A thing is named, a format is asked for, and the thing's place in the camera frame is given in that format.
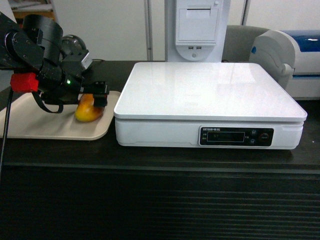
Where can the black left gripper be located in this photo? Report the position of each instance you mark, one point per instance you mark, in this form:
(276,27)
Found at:
(60,79)

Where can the dark red yellow mango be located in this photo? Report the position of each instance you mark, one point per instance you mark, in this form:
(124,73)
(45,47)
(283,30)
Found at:
(86,111)

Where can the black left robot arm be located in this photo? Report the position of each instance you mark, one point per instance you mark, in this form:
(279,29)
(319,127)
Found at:
(22,51)

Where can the white checkout scale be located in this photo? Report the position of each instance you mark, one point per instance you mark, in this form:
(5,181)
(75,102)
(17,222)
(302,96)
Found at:
(206,105)

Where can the black checkout counter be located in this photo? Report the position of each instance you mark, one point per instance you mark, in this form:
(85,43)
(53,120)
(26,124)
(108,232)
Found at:
(100,190)

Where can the beige plastic tray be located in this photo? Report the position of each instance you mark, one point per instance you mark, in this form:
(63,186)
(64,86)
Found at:
(28,121)

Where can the white POS terminal stand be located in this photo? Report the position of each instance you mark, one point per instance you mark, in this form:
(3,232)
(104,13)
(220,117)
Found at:
(195,30)

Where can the grey chair back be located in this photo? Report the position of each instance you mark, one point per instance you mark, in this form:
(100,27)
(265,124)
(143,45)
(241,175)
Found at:
(238,42)

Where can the white blue label printer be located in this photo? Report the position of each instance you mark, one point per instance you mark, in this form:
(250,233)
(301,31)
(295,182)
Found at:
(292,58)

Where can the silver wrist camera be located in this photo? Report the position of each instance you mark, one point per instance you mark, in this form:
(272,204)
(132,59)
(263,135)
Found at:
(85,59)

